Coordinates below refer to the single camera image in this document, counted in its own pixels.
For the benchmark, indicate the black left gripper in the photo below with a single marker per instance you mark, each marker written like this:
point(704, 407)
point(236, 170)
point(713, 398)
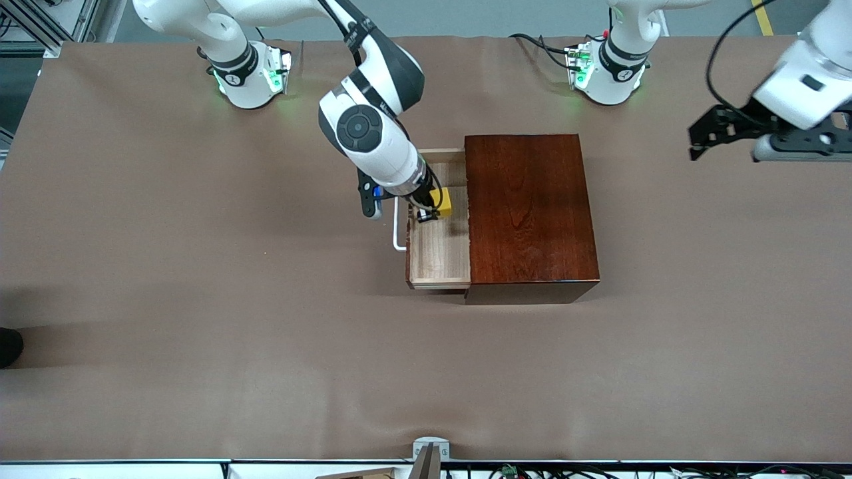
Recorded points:
point(740, 119)

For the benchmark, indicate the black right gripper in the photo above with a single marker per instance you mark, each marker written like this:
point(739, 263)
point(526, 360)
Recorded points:
point(421, 201)

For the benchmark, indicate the yellow block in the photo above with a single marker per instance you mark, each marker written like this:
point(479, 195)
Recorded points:
point(444, 201)

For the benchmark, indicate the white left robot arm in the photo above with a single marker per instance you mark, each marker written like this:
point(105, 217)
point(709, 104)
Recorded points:
point(616, 66)

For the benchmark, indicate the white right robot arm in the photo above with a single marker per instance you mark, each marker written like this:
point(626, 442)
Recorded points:
point(383, 150)

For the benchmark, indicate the dark brown wooden cabinet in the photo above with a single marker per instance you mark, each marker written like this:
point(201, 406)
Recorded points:
point(532, 213)

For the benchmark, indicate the aluminium profile beam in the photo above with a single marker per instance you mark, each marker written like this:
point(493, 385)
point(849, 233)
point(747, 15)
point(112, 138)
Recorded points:
point(815, 20)

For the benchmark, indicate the brown table cover sheet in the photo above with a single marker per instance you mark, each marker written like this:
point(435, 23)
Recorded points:
point(266, 332)

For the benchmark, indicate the brown cardboard piece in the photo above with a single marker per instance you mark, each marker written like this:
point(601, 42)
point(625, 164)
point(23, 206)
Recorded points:
point(363, 474)

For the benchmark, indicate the black shoe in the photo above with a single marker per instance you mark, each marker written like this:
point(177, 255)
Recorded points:
point(8, 347)

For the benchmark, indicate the grey metal clamp bracket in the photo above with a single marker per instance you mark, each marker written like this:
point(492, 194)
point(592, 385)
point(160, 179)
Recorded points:
point(430, 449)

